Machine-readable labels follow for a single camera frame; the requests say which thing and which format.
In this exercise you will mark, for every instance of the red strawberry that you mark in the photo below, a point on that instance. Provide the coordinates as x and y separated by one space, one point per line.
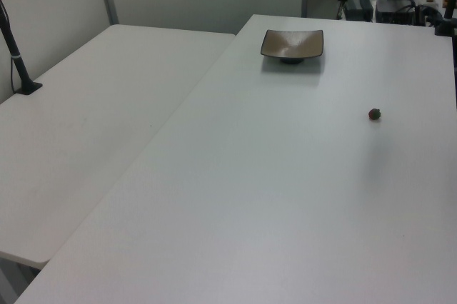
374 114

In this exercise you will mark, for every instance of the square brown ceramic plate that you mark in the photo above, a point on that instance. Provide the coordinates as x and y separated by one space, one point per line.
291 44

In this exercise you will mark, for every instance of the white side table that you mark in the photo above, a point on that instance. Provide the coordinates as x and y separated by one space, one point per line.
89 122

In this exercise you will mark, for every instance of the dark grey power adapter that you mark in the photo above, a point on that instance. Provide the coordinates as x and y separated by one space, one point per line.
358 6

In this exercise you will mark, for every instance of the black electronics box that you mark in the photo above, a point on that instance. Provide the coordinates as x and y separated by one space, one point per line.
394 11

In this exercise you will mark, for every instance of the black camera stand pole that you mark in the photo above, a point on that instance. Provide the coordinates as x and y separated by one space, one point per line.
14 58

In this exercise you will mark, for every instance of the black table clamp mount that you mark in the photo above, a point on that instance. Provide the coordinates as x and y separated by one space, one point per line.
444 24

